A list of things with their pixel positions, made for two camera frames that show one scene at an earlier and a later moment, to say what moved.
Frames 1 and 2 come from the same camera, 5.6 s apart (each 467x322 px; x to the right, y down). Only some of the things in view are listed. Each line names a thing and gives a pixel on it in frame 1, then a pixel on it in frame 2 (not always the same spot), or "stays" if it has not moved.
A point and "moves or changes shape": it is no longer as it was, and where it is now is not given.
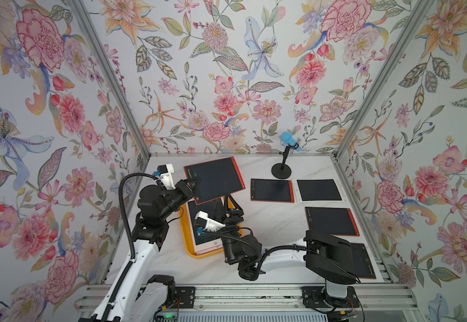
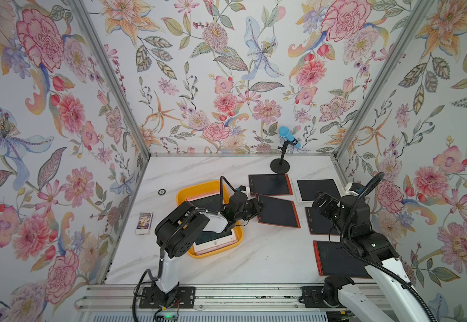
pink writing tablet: (204, 244) stays
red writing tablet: (272, 190) moves or changes shape
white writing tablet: (317, 190) stays
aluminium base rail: (319, 298) stays
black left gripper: (184, 192) to (254, 206)
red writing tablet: (219, 178) to (278, 212)
